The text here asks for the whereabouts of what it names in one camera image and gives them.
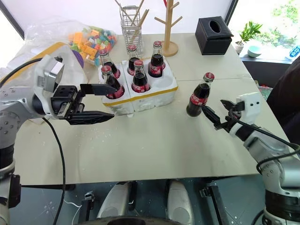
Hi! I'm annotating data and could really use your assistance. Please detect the glass cola bottle red cap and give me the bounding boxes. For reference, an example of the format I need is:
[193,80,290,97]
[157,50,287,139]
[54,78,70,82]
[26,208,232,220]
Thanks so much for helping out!
[148,40,166,78]
[98,48,121,79]
[100,65,126,100]
[131,59,151,93]
[186,72,216,118]
[127,44,141,76]

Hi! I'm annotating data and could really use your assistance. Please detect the white foam crate yellow tape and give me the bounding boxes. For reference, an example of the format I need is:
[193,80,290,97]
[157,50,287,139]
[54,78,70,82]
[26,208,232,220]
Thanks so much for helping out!
[97,57,179,118]

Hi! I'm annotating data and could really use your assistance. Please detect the black table leg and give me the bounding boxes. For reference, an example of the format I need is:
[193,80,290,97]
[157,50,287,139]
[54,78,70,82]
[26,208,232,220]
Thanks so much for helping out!
[199,182,232,225]
[82,191,96,221]

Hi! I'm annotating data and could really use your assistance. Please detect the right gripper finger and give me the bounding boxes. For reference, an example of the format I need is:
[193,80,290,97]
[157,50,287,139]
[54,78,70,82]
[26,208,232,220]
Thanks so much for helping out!
[202,105,223,130]
[220,99,238,110]

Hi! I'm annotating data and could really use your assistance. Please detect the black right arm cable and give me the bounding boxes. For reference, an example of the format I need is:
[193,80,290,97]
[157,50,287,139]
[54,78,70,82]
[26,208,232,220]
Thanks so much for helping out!
[228,110,300,175]

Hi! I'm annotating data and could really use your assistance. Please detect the teal bowl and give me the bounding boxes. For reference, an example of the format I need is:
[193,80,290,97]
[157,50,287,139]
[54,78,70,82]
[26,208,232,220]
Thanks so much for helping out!
[247,45,262,58]

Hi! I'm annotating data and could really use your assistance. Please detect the black cabinet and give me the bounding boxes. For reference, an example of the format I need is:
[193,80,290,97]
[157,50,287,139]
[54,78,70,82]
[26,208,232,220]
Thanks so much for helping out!
[241,56,293,88]

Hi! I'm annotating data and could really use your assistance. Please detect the white rounded robot leg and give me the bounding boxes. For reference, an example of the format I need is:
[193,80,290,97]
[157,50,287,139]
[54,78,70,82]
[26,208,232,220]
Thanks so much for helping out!
[166,180,195,225]
[97,181,131,220]

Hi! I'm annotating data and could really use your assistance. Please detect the small potted green plant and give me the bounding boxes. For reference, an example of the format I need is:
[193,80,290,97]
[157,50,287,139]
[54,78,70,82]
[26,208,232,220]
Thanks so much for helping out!
[234,21,263,53]

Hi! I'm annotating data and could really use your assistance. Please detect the black hanging cable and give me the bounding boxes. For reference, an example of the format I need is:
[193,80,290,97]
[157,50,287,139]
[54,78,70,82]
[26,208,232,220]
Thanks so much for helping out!
[42,117,67,225]

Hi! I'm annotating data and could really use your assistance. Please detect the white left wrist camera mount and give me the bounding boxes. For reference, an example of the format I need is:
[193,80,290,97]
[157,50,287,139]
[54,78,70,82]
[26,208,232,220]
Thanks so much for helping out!
[33,54,65,119]

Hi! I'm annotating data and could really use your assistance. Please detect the metal wire utensil holder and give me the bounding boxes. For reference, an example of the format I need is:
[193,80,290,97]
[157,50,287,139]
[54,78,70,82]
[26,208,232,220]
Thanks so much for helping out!
[120,6,144,58]

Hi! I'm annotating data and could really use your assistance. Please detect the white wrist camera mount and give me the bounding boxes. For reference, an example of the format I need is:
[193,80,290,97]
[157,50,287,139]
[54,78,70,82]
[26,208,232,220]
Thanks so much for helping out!
[33,54,65,119]
[228,92,262,137]

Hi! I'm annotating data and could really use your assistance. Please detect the wooden mug tree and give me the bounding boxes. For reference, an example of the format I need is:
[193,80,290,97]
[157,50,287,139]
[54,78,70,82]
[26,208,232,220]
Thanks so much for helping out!
[154,0,183,58]

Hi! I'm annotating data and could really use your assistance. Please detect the person in dark clothing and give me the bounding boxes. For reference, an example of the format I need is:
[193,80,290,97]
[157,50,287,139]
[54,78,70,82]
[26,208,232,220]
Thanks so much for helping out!
[266,57,300,144]

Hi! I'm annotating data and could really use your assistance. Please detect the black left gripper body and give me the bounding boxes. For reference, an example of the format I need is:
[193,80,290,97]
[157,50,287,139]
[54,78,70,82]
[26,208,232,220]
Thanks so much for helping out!
[51,85,85,120]

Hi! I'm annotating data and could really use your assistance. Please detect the thin white cable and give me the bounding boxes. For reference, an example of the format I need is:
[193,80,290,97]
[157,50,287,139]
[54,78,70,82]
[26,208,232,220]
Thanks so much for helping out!
[64,199,83,225]

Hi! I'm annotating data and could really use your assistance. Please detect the black tissue box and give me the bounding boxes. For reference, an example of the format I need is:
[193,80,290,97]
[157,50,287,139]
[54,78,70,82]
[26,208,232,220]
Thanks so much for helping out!
[195,15,235,56]

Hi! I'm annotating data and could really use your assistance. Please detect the clear bag of colourful blocks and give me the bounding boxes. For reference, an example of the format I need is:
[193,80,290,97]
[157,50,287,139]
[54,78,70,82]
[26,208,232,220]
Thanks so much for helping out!
[24,15,118,83]

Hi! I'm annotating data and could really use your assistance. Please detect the purple disc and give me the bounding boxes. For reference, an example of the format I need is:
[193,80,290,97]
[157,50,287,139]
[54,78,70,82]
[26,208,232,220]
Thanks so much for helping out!
[71,49,85,69]

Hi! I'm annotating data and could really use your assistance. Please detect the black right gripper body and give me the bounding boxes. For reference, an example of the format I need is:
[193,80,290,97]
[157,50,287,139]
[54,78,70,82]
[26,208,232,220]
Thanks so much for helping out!
[214,102,243,132]

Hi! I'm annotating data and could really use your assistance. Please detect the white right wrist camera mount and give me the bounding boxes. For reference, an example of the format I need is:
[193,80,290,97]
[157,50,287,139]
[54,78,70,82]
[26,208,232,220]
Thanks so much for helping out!
[228,92,262,137]

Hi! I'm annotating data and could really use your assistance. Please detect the blue sign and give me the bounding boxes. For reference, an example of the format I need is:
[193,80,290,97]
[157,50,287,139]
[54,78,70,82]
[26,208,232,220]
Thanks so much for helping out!
[285,45,300,60]

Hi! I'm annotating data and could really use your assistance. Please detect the wooden chopstick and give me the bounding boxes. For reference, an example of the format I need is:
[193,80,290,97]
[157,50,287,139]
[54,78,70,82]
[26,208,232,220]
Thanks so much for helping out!
[129,9,150,45]
[130,0,145,26]
[114,0,136,26]

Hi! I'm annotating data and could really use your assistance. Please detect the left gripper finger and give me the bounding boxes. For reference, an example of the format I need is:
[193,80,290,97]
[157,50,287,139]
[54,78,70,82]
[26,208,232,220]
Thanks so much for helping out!
[80,83,118,97]
[66,110,116,126]

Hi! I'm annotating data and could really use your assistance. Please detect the dark rounded robot part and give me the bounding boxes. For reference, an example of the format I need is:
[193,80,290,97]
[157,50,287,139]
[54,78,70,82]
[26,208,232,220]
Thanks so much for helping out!
[88,216,186,225]

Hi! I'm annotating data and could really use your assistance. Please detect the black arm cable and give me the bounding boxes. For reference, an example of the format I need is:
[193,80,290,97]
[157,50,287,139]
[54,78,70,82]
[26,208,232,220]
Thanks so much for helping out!
[228,110,300,175]
[0,57,44,81]

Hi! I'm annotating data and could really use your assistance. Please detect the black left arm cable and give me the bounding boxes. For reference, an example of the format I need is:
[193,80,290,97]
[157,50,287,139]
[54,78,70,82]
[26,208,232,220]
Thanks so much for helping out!
[0,57,44,81]

